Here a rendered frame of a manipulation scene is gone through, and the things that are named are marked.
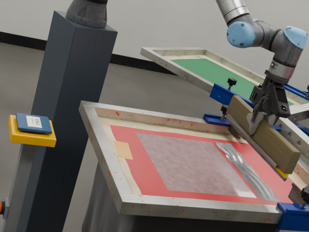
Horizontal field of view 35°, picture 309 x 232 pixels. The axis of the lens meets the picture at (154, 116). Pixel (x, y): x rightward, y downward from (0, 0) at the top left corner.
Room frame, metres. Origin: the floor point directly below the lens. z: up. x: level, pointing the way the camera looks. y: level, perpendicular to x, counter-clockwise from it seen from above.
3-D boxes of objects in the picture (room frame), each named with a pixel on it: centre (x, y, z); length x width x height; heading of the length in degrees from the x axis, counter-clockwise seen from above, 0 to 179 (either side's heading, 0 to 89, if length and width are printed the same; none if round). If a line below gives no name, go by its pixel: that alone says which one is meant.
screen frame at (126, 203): (1.47, -0.22, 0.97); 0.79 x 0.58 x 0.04; 115
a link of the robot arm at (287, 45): (1.54, -0.33, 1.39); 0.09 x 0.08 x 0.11; 59
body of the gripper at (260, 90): (1.55, -0.33, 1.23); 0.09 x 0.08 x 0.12; 25
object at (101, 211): (1.34, 0.04, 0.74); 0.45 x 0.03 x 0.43; 25
